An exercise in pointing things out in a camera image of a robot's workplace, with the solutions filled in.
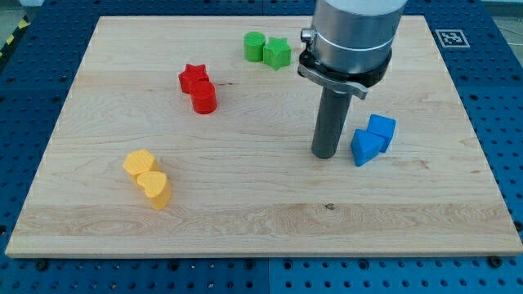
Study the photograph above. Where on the green cylinder block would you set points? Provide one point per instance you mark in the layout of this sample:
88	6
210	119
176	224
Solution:
254	43

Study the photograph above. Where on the yellow hexagon block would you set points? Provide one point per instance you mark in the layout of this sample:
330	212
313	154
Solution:
138	162

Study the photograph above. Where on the light wooden board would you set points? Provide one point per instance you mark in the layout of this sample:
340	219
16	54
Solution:
244	180

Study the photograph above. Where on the white fiducial marker tag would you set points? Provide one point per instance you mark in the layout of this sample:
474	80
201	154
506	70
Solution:
452	38

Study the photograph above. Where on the red star block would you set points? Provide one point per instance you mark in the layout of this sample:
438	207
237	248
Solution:
191	75

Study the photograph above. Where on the black and yellow hazard tape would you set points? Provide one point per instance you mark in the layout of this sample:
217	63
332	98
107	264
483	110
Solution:
14	39

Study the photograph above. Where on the red cylinder block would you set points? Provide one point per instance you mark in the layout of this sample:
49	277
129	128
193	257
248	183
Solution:
203	97

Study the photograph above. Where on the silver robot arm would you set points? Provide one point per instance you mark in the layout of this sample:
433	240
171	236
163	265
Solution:
348	44

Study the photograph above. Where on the blue triangle block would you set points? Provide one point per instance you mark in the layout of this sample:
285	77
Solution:
365	146

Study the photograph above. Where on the yellow heart block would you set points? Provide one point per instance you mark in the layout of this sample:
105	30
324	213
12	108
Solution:
156	187

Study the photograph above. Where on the blue cube block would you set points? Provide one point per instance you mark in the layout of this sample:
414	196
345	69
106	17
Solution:
384	127

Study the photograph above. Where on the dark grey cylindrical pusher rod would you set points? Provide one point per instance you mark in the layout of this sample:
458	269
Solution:
330	121

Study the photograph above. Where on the green star block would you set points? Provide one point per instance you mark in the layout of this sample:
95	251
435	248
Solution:
277	53

